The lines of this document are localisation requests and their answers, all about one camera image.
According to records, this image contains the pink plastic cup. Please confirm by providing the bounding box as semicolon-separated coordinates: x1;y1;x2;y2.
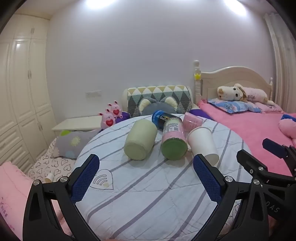
183;112;203;132

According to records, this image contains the grey flower pillow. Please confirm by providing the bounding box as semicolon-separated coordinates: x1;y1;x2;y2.
53;130;100;160

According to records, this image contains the pink bunny plush toy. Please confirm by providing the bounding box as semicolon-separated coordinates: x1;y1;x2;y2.
98;112;116;129
106;100;123;120

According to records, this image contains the dog plush toy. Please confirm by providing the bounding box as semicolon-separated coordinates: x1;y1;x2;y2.
217;83;275;106

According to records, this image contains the grey bear cushion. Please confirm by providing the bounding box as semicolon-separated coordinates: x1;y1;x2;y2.
138;97;177;116

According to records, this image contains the white paper cup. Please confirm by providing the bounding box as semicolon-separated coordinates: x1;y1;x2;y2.
187;126;220;166

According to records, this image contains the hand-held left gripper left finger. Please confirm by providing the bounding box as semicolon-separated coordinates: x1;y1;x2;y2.
22;154;101;241

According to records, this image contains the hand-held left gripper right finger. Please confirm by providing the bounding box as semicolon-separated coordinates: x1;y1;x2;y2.
193;154;269;241

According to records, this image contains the white curtain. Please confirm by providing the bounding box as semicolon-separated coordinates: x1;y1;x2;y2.
263;12;296;114

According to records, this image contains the cream bed headboard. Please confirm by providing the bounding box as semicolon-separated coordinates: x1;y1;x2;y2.
193;60;275;105

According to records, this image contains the striped white sheet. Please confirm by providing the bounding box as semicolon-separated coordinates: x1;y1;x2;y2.
74;113;253;241

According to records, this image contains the heart print sheet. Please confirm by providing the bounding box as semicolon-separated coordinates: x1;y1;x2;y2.
27;136;79;184

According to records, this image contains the white wardrobe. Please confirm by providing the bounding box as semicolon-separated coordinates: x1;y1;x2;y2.
0;13;57;175

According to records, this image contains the pink quilt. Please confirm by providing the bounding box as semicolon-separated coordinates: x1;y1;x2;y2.
0;161;70;241

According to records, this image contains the blue cartoon pillow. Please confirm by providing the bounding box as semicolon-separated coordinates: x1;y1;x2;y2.
207;97;260;114

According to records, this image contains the triangle pattern pillow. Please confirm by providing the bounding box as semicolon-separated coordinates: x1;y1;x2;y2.
122;85;193;118

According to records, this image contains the purple pillow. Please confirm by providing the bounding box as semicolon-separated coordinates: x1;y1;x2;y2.
115;111;130;124

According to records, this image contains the pink bed cover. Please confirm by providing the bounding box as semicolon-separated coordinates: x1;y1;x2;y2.
198;99;296;179

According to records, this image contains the pale green cup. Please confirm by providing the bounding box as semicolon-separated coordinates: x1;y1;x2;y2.
124;119;158;161

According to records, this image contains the blue and black can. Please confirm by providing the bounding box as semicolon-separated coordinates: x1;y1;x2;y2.
151;110;177;130

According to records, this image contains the pink round plush toy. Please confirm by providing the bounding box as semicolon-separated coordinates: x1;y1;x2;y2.
278;113;296;140

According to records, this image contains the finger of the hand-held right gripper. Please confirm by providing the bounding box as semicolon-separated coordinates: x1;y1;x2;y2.
262;138;296;177
236;149;269;179

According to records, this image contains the white bedside table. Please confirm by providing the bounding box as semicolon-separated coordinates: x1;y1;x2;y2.
51;115;110;134

